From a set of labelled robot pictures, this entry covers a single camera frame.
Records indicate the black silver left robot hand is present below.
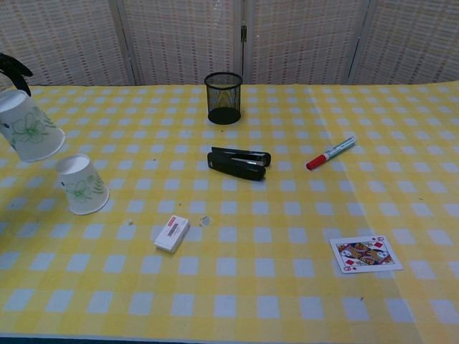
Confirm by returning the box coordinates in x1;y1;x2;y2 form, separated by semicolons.
0;52;34;97

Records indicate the white paper cup green flower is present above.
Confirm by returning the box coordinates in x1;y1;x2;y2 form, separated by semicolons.
56;153;110;216
0;89;67;163

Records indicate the woven folding screen panel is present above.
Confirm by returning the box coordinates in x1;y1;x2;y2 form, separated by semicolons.
0;0;136;89
246;0;361;85
351;0;459;85
116;0;249;86

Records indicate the black mesh pen holder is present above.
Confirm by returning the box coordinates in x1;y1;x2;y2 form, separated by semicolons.
204;72;244;126

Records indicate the white staple box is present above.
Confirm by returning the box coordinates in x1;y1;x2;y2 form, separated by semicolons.
153;214;191;255

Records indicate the black stapler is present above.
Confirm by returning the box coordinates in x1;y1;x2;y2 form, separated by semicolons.
206;145;273;183

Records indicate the yellow white checked tablecloth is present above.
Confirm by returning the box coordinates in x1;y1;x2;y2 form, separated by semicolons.
0;82;430;344
311;81;459;344

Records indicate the red capped white marker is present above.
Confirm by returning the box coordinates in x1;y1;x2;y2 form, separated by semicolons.
305;135;357;171

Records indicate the queen of diamonds playing card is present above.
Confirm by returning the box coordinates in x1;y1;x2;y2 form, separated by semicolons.
328;234;404;275

